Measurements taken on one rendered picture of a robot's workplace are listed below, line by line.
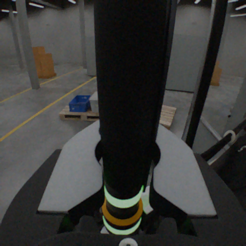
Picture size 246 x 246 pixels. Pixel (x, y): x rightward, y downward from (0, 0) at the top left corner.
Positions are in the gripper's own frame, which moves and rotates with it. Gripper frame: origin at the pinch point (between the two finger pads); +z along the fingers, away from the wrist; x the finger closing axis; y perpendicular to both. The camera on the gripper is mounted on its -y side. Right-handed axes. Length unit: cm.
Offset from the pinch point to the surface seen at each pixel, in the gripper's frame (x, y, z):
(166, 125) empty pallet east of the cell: 85, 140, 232
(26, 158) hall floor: -157, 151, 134
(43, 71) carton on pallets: -438, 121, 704
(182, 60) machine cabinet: 202, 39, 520
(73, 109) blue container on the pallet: -120, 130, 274
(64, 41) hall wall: -551, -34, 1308
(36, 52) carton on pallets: -454, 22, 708
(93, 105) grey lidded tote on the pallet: -71, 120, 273
